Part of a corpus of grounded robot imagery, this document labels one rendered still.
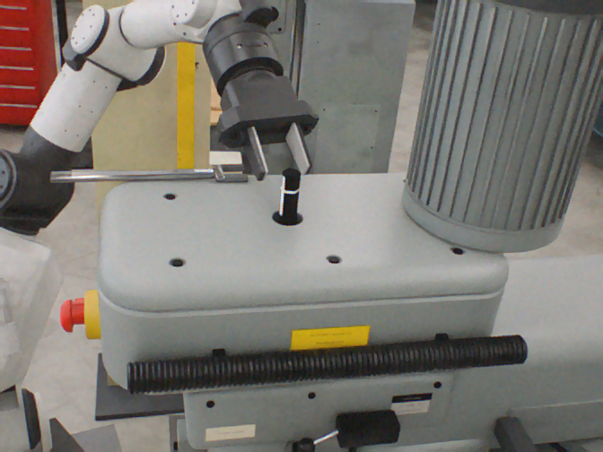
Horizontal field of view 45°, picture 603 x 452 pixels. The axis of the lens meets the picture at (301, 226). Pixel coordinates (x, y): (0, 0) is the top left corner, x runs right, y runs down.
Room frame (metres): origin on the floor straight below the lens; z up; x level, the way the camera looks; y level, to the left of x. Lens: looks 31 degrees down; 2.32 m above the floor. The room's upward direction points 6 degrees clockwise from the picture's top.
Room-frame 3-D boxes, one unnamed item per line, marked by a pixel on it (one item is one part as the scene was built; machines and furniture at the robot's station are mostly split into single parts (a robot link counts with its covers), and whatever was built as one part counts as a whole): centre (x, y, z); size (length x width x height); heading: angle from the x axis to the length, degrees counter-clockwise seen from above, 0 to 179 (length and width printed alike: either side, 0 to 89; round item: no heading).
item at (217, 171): (0.82, 0.20, 1.89); 0.24 x 0.04 x 0.01; 106
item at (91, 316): (0.69, 0.24, 1.76); 0.06 x 0.02 x 0.06; 15
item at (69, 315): (0.69, 0.26, 1.76); 0.04 x 0.03 x 0.04; 15
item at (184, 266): (0.75, 0.00, 1.81); 0.47 x 0.26 x 0.16; 105
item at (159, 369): (0.62, -0.05, 1.79); 0.45 x 0.04 x 0.04; 105
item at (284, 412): (0.76, -0.02, 1.68); 0.34 x 0.24 x 0.10; 105
